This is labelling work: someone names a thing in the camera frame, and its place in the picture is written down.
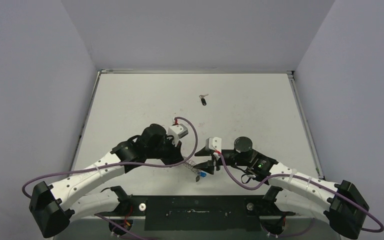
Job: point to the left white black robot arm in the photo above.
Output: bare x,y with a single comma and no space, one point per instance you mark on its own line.
54,206

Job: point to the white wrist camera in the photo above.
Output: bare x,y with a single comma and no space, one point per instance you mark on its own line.
177,132
213,146

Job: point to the key with black tag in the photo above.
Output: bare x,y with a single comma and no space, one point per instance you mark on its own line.
202,99

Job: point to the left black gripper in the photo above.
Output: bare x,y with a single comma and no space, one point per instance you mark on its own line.
172,151

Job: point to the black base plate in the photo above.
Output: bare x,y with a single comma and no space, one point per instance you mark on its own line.
198,212

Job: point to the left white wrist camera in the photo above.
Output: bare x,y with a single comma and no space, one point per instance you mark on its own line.
177,132

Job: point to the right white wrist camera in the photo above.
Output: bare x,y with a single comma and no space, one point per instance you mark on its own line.
213,146

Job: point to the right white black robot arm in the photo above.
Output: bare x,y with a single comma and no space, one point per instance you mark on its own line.
339,204

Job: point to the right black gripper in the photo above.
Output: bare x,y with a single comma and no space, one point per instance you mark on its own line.
216,160

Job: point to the aluminium frame rail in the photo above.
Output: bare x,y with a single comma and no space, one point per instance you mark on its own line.
92,204

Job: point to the key with blue tag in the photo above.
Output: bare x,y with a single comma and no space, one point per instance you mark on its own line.
202,174

